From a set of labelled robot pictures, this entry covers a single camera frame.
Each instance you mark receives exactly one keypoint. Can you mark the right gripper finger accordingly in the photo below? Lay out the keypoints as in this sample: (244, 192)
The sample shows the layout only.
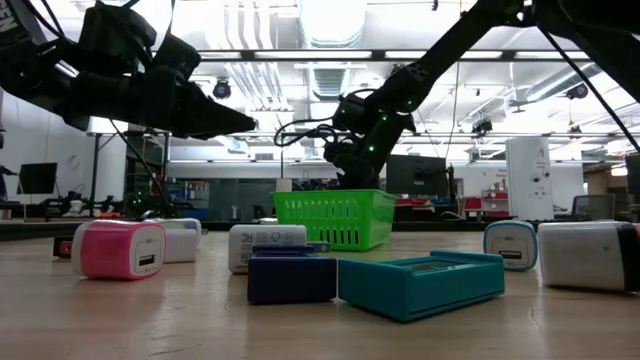
(349, 180)
(367, 180)

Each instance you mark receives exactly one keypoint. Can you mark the purple white USB charger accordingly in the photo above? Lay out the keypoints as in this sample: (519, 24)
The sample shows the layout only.
(192, 223)

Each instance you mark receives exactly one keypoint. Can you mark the large white printed charger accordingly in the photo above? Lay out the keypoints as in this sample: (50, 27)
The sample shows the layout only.
(265, 235)

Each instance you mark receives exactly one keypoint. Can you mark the dark blue digital display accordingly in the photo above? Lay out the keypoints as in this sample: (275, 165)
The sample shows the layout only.
(292, 280)

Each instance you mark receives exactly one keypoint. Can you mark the white block power adapter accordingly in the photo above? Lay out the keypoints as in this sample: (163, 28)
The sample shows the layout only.
(182, 247)

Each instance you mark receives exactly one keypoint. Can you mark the teal digital display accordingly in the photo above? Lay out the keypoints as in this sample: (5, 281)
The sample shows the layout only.
(425, 295)

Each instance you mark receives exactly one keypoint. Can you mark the pink white USB charger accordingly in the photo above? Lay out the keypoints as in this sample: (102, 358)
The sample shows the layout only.
(637, 228)
(105, 250)

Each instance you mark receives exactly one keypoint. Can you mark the teal white USB charger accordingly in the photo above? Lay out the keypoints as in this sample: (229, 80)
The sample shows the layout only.
(510, 245)

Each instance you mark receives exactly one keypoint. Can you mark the white charger with black end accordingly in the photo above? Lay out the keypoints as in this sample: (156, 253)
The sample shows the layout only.
(580, 255)

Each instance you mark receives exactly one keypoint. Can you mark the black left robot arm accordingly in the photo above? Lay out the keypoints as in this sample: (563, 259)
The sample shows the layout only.
(30, 65)

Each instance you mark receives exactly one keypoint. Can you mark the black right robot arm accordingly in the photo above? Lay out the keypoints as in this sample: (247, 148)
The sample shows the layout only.
(450, 40)

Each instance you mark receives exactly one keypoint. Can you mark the grey office chair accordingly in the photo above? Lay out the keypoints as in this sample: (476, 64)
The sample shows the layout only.
(592, 207)

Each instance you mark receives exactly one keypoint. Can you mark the black computer monitor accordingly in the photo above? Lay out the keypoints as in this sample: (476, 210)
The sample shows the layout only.
(415, 175)
(37, 177)
(634, 175)

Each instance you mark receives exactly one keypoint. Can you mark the small white box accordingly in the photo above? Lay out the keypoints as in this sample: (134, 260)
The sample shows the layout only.
(283, 185)

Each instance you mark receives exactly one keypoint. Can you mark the black metal rack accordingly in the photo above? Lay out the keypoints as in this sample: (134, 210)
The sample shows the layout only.
(94, 175)

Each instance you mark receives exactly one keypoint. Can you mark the green plastic basket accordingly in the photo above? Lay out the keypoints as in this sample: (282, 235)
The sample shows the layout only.
(295, 235)

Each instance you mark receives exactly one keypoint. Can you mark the blue storage bins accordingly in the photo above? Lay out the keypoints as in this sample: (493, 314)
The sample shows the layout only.
(197, 214)

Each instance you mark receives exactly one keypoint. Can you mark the small white device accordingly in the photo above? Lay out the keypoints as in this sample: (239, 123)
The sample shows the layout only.
(75, 207)

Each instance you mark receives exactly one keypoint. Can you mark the red storage bins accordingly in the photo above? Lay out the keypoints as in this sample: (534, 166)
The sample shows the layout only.
(495, 196)

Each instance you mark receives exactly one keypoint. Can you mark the person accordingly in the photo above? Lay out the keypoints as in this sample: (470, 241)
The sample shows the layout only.
(2, 182)

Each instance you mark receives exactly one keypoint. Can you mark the black digital display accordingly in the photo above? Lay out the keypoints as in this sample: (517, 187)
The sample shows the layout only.
(56, 240)

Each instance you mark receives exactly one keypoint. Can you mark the white pillar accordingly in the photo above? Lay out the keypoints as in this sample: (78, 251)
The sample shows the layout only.
(520, 170)

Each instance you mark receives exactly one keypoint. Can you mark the wooden cabinet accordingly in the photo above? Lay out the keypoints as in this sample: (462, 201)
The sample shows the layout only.
(597, 182)

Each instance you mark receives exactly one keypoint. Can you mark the black ceiling camera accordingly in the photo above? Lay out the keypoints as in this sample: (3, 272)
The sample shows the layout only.
(221, 90)
(578, 91)
(482, 126)

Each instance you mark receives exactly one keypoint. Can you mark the black metal stand frame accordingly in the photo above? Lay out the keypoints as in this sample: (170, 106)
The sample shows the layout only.
(281, 160)

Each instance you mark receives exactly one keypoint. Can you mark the black aluminium table frame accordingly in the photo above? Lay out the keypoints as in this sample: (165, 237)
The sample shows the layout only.
(450, 226)

